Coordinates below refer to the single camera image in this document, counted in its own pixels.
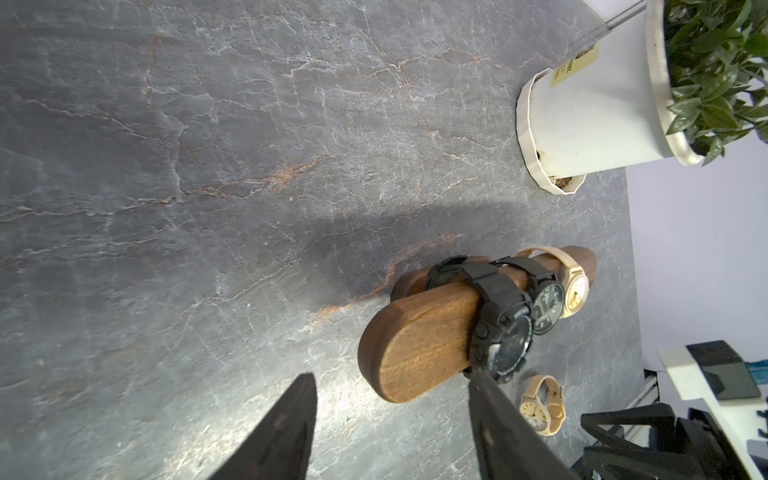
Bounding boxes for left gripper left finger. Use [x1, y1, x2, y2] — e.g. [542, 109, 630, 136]
[211, 373, 318, 479]

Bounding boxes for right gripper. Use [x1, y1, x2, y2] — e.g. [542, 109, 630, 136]
[572, 403, 749, 479]

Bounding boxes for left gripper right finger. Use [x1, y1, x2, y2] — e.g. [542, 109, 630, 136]
[469, 370, 576, 480]

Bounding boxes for beige watch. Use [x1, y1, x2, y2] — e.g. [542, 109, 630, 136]
[517, 246, 590, 318]
[519, 375, 567, 437]

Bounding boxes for chunky black watch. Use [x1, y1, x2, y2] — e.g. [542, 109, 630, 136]
[426, 256, 533, 383]

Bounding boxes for slim black watch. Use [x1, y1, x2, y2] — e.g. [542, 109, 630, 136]
[492, 256, 565, 335]

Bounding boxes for wooden watch stand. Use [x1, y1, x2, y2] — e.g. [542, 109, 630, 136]
[357, 245, 599, 404]

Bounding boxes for potted green plant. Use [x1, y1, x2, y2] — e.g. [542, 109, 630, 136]
[516, 1, 767, 195]

